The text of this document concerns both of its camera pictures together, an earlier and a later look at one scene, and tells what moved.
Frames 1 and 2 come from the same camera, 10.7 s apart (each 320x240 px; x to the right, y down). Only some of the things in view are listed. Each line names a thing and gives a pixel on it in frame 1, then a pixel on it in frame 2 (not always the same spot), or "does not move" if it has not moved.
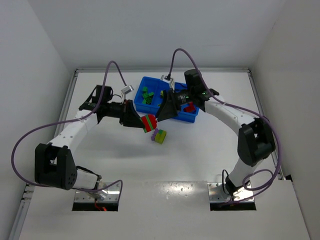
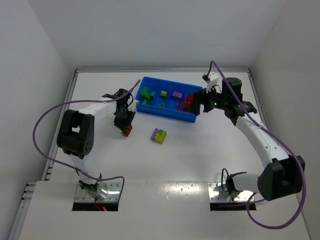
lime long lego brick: x=159 y=138 does not move
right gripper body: x=172 y=103 to x=203 y=100
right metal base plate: x=216 y=192 does not move
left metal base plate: x=110 y=194 does not move
